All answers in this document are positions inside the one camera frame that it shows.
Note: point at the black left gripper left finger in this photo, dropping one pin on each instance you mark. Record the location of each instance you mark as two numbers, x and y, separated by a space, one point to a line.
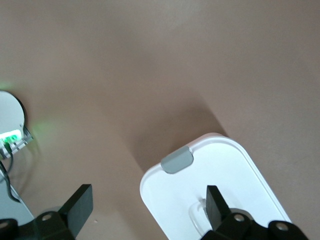
80 207

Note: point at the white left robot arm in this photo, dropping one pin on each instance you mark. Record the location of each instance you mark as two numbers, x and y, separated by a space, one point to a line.
10 112

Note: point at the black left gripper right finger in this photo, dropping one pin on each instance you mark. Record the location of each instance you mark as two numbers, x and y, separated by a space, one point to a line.
215 205

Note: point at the white box lid grey latches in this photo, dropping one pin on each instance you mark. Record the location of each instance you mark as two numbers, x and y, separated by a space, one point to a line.
225 170

